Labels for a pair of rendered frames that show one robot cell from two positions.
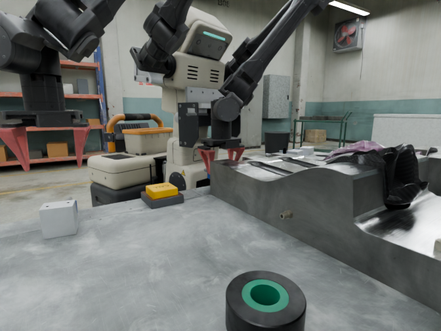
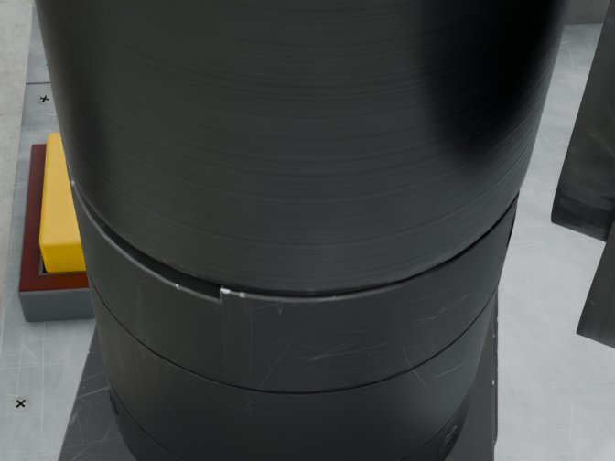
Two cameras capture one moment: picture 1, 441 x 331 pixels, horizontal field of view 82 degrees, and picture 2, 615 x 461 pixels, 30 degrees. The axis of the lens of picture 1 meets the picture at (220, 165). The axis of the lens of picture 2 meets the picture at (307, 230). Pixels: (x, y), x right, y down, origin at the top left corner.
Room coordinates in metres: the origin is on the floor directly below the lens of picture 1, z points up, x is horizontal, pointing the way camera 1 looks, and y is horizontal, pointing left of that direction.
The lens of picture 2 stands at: (0.39, 0.38, 1.17)
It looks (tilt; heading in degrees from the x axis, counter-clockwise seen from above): 50 degrees down; 297
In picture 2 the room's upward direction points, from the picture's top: 2 degrees clockwise
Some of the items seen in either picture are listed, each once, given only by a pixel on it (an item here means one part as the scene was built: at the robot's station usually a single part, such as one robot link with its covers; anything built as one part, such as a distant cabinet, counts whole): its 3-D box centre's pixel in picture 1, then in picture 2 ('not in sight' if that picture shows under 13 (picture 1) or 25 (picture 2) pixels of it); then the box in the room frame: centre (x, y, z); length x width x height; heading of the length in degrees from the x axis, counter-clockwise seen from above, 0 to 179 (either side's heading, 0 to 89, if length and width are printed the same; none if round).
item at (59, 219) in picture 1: (64, 209); not in sight; (0.47, 0.31, 0.83); 0.13 x 0.05 x 0.05; 23
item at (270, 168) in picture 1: (324, 159); not in sight; (0.52, -0.22, 0.92); 0.35 x 0.16 x 0.09; 33
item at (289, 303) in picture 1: (264, 308); not in sight; (0.22, -0.05, 0.82); 0.08 x 0.08 x 0.04
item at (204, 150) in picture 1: (213, 157); not in sight; (0.71, 0.02, 0.89); 0.07 x 0.07 x 0.09; 32
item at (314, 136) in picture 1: (315, 135); not in sight; (8.48, -3.16, 0.20); 0.63 x 0.44 x 0.40; 121
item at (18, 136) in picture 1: (33, 142); not in sight; (0.42, 0.31, 0.96); 0.07 x 0.07 x 0.09; 22
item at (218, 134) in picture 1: (221, 132); not in sight; (0.72, 0.00, 0.96); 0.10 x 0.07 x 0.07; 122
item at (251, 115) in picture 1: (243, 112); not in sight; (6.86, -0.60, 0.98); 1.00 x 0.47 x 1.95; 121
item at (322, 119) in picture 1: (320, 137); not in sight; (5.01, -1.97, 0.50); 0.98 x 0.55 x 1.01; 56
